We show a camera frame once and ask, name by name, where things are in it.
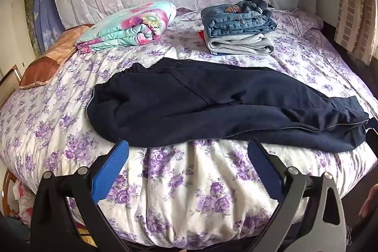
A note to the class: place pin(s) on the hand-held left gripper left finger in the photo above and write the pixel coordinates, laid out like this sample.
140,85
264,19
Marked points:
109,170

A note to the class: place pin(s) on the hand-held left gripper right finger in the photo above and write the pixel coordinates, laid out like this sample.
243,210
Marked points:
265,172

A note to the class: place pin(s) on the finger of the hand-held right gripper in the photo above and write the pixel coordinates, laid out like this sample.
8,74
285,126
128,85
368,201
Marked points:
372,137

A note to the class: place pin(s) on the navy blue pants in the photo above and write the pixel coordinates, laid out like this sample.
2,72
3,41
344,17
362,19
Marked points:
206,104

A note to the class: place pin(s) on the folded grey pants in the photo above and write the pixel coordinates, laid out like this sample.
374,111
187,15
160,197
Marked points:
239,44

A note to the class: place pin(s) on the purple floral bedspread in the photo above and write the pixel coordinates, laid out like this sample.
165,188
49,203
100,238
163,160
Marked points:
183,199

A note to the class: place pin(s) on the red floral sheet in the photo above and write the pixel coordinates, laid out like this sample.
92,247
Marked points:
25,204

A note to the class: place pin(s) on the brown patchwork pillow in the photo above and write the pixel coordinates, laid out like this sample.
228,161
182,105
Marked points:
50,60

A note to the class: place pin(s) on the brick patterned curtain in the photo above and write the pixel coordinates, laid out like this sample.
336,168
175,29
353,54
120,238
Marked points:
356,4

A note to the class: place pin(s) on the folded teal pink floral quilt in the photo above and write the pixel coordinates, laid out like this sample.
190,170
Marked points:
124,29

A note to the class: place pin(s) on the red cloth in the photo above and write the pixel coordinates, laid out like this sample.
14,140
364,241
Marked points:
202,35

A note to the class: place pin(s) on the folded blue jeans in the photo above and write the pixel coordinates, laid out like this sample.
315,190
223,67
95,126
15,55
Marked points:
236,20

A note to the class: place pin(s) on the blue printed cloth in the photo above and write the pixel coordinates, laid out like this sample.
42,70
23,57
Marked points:
44,10

